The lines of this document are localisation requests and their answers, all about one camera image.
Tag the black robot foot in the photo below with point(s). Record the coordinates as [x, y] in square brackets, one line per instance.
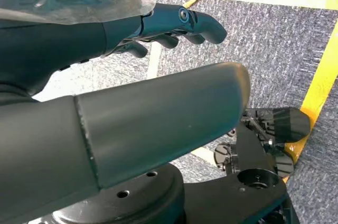
[287, 124]

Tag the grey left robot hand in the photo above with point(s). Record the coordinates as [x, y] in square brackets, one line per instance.
[66, 40]

